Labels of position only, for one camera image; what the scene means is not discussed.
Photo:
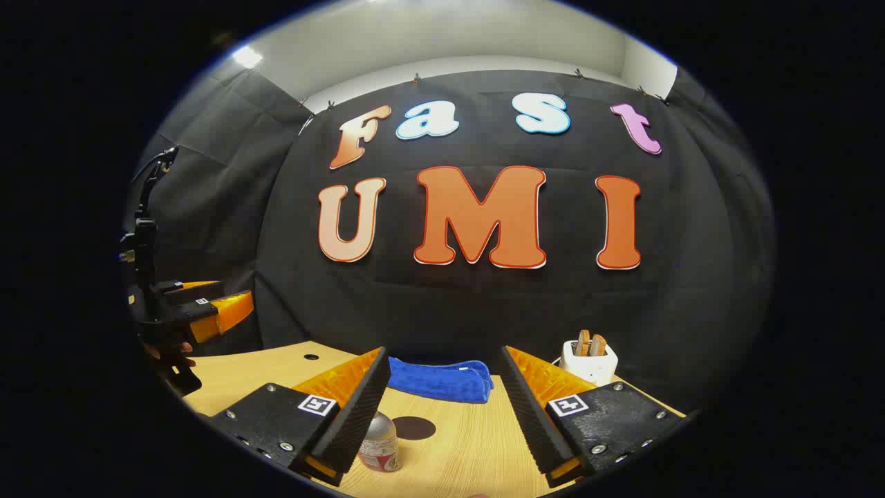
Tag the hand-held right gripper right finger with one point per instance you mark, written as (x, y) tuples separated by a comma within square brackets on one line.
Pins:
[(529, 408)]

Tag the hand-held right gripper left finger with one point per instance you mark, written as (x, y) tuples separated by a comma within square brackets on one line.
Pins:
[(359, 404)]

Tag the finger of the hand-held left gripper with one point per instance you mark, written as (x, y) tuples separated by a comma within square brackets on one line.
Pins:
[(197, 290), (228, 311)]

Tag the silver water bottle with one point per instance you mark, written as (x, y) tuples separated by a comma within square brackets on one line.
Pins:
[(379, 443)]

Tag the brown round coaster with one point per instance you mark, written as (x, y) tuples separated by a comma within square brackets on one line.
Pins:
[(415, 429)]

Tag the white toaster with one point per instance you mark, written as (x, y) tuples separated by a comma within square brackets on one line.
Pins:
[(588, 365)]

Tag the blue towel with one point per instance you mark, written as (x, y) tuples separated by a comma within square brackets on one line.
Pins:
[(439, 379)]

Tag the bread slice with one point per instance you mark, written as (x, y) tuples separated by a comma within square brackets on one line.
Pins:
[(584, 343), (598, 345)]

